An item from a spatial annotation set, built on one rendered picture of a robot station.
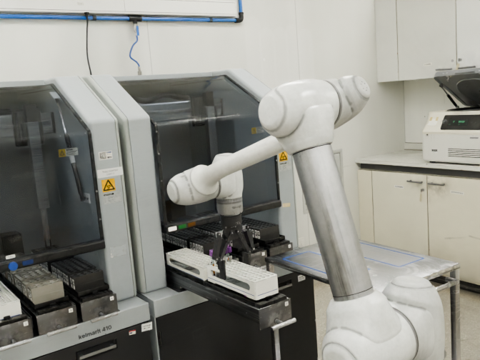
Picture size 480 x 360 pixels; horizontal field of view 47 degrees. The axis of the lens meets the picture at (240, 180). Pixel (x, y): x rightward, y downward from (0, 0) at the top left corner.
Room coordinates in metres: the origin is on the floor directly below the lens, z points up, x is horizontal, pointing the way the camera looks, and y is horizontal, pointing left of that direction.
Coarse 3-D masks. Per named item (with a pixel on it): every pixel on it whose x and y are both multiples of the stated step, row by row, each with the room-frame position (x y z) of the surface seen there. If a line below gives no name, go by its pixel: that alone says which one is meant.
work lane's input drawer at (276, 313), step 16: (176, 272) 2.12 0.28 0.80; (192, 288) 2.00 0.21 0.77; (208, 288) 1.91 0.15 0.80; (224, 288) 1.90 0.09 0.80; (224, 304) 1.83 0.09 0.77; (240, 304) 1.75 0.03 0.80; (256, 304) 1.69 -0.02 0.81; (272, 304) 1.70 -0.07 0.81; (288, 304) 1.73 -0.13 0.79; (256, 320) 1.68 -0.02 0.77; (272, 320) 1.69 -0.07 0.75; (288, 320) 1.68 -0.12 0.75
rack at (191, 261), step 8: (184, 248) 2.25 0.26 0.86; (168, 256) 2.18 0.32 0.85; (176, 256) 2.13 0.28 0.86; (184, 256) 2.14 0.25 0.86; (192, 256) 2.12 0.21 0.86; (200, 256) 2.11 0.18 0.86; (208, 256) 2.11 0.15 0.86; (168, 264) 2.19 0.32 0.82; (176, 264) 2.16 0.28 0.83; (184, 264) 2.15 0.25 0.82; (192, 264) 2.02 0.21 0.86; (200, 264) 2.01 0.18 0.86; (192, 272) 2.03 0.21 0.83; (200, 272) 1.98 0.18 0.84
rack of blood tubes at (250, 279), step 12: (228, 264) 1.92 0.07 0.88; (240, 264) 1.91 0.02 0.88; (216, 276) 1.91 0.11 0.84; (228, 276) 1.90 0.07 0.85; (240, 276) 1.77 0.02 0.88; (252, 276) 1.78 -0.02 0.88; (264, 276) 1.75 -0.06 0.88; (276, 276) 1.76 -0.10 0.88; (228, 288) 1.84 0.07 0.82; (240, 288) 1.77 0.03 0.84; (252, 288) 1.71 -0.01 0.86; (264, 288) 1.73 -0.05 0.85; (276, 288) 1.75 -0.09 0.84
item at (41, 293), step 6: (54, 282) 1.88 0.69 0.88; (60, 282) 1.88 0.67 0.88; (30, 288) 1.84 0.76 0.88; (36, 288) 1.84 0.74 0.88; (42, 288) 1.85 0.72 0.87; (48, 288) 1.86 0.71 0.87; (54, 288) 1.87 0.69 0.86; (60, 288) 1.88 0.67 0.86; (30, 294) 1.84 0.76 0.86; (36, 294) 1.83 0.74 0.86; (42, 294) 1.85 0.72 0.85; (48, 294) 1.86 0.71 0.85; (54, 294) 1.87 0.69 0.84; (60, 294) 1.88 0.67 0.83; (36, 300) 1.83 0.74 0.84; (42, 300) 1.84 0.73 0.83; (48, 300) 1.86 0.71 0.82
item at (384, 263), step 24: (360, 240) 2.32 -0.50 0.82; (288, 264) 2.06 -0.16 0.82; (312, 264) 2.04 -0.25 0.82; (384, 264) 1.97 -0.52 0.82; (408, 264) 1.95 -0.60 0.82; (432, 264) 1.93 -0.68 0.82; (456, 264) 1.91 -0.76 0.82; (456, 288) 1.91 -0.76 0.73; (456, 312) 1.91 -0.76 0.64; (456, 336) 1.91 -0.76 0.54
